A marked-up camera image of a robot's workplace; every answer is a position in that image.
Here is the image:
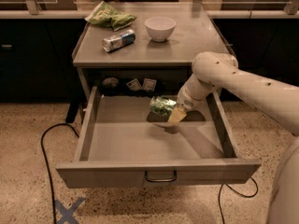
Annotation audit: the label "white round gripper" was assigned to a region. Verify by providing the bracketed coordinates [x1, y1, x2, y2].
[168, 75, 215, 124]

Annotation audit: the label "black metal drawer handle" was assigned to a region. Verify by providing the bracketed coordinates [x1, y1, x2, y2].
[144, 171, 178, 183]

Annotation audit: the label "black floor cable right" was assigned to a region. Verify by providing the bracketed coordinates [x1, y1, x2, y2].
[217, 176, 260, 224]

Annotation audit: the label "grey cabinet table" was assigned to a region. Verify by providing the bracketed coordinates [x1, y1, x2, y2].
[73, 2, 232, 96]

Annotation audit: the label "white tag card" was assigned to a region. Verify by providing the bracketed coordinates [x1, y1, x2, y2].
[126, 78, 142, 91]
[142, 78, 157, 91]

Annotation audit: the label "black floor cable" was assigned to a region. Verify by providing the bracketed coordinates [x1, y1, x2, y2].
[217, 176, 260, 224]
[40, 122, 80, 224]

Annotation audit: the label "black floor cable left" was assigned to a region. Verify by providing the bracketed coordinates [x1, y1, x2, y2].
[40, 122, 80, 224]

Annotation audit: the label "dark counter cabinets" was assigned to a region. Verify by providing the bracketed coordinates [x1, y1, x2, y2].
[0, 19, 86, 103]

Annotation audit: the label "white tag card left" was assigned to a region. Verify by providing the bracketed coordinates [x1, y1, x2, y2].
[126, 78, 142, 91]

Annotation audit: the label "blue tape cross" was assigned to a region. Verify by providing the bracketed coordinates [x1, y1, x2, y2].
[55, 197, 85, 224]

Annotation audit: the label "white bowl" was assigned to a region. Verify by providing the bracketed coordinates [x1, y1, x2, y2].
[144, 17, 177, 42]

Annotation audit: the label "silver blue soda can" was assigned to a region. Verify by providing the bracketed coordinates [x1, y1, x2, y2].
[102, 29, 135, 52]

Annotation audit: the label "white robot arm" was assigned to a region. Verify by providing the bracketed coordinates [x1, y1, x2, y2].
[169, 51, 299, 224]

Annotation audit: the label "crushed green soda can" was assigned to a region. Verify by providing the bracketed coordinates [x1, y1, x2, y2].
[149, 96, 177, 119]

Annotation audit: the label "grey open top drawer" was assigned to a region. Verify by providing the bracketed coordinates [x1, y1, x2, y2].
[56, 87, 261, 188]

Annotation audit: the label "white tag card right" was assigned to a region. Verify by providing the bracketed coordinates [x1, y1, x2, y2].
[142, 78, 157, 91]

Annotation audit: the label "round grey object inside cabinet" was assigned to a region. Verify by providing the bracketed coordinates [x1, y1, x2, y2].
[102, 77, 119, 89]

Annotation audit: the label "green chip bag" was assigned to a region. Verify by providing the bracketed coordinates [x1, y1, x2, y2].
[85, 1, 136, 31]

